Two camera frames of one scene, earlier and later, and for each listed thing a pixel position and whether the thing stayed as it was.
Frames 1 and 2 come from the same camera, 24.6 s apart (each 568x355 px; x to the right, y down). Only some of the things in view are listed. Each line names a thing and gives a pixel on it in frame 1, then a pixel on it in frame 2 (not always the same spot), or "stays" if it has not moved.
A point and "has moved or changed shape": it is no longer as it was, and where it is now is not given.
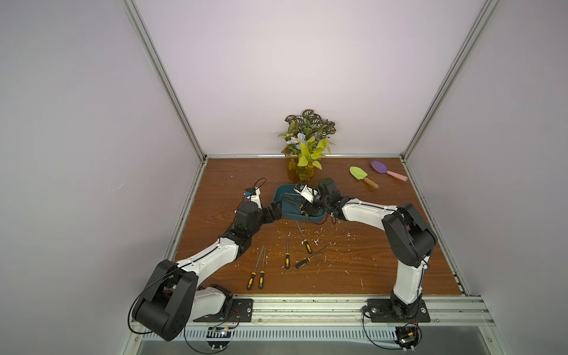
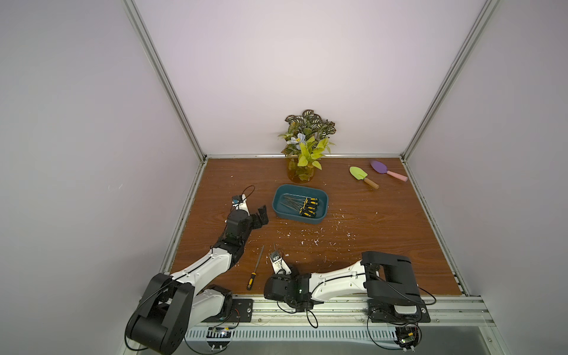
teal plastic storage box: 292,205 stays
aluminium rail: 450,311 stays
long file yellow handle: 254,274 stays
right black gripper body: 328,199 to 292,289
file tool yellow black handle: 287,258 has moved or changed shape
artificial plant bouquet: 308,137 stays
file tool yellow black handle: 308,248 has moved or changed shape
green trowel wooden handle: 361,174 stays
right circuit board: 407,336 stays
